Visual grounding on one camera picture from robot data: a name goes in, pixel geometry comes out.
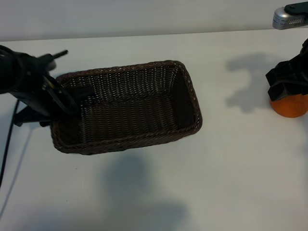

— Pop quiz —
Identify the orange fruit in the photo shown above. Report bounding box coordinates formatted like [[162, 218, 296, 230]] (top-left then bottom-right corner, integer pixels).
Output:
[[269, 93, 308, 118]]

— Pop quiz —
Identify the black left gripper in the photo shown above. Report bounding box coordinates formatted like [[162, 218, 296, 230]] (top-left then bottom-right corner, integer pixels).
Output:
[[14, 56, 95, 127]]

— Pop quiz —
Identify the black braided cable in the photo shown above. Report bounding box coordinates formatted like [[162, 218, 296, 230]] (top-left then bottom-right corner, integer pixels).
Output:
[[0, 101, 20, 186]]

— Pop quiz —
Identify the dark brown wicker basket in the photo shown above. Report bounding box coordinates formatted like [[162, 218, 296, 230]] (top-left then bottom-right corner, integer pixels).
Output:
[[50, 60, 203, 156]]

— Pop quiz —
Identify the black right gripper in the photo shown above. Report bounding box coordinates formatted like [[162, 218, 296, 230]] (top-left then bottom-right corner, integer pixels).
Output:
[[266, 37, 308, 101]]

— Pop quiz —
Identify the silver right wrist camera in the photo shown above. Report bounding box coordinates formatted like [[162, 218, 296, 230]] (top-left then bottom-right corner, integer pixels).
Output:
[[272, 2, 308, 30]]

